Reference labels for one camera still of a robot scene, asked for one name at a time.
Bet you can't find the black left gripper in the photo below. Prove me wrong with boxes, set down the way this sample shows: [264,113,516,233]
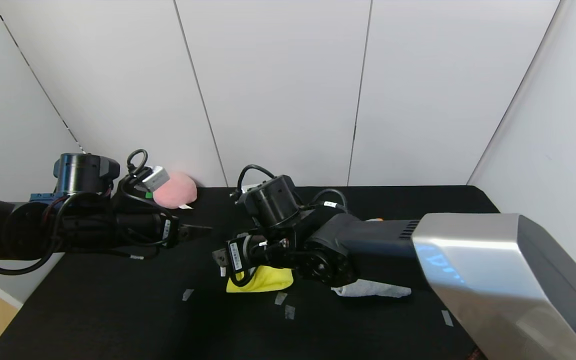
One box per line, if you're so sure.
[116,212,214,249]

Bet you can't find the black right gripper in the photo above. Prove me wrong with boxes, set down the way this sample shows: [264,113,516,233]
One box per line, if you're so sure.
[211,234,269,277]

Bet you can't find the yellow towel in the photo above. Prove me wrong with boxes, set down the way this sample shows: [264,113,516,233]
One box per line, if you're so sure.
[226,265,294,294]

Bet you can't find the grey towel with orange marks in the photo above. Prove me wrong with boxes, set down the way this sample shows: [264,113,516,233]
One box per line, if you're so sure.
[331,217,412,299]

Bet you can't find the pink peach plush toy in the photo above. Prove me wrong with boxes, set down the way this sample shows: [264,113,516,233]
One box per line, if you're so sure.
[146,172,199,210]

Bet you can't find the white plug on floor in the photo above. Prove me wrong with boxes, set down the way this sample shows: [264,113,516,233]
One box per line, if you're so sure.
[140,166,171,193]

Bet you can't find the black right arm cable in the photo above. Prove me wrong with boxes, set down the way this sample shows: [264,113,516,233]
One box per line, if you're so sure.
[236,164,350,214]

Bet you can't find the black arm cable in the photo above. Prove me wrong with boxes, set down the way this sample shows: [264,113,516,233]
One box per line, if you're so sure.
[236,164,350,214]
[0,149,179,276]

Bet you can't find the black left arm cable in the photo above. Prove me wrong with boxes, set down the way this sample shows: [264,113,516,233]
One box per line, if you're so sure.
[0,149,179,276]

